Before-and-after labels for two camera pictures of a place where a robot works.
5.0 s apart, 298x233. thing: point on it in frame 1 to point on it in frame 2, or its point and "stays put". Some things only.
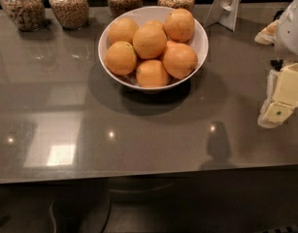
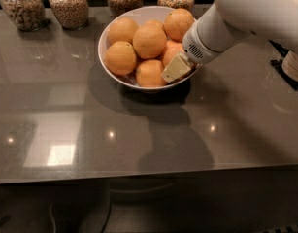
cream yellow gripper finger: [284, 93] to [179, 66]
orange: [121, 29] stays put
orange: [151, 73] stays put
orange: [120, 57] stays put
